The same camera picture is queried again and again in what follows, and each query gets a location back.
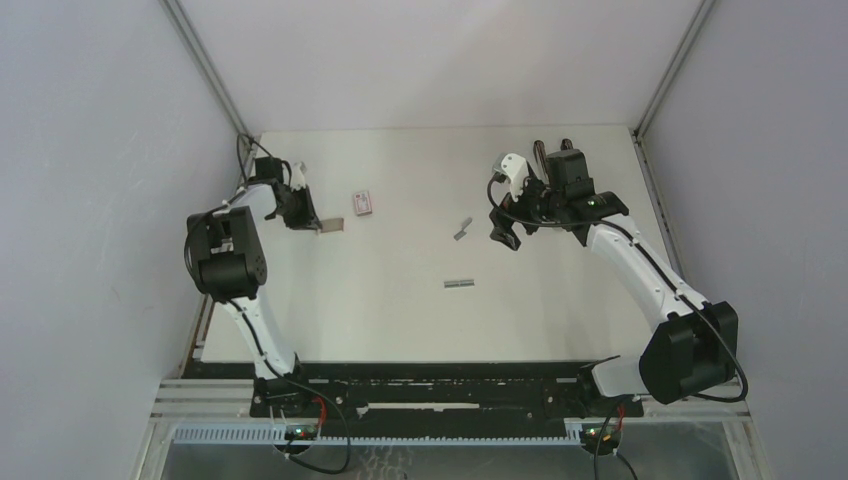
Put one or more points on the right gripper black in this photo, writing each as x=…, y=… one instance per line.
x=502, y=222

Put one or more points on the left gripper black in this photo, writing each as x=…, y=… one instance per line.
x=308, y=219

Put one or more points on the silver black staple remover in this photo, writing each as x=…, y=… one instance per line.
x=539, y=152

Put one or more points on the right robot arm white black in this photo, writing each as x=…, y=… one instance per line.
x=692, y=351

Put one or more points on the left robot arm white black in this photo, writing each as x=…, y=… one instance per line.
x=225, y=259

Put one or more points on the open staple box tray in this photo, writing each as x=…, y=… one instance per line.
x=332, y=225

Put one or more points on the red white staple box sleeve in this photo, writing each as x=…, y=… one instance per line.
x=362, y=203

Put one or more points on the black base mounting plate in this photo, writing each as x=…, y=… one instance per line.
x=518, y=400

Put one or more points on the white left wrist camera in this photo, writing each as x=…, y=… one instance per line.
x=297, y=177

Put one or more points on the left controller board with wires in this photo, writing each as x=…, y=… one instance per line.
x=313, y=433

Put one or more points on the controller board with wires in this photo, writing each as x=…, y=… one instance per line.
x=313, y=433
x=605, y=439

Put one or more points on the right controller board with wires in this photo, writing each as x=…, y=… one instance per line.
x=605, y=439

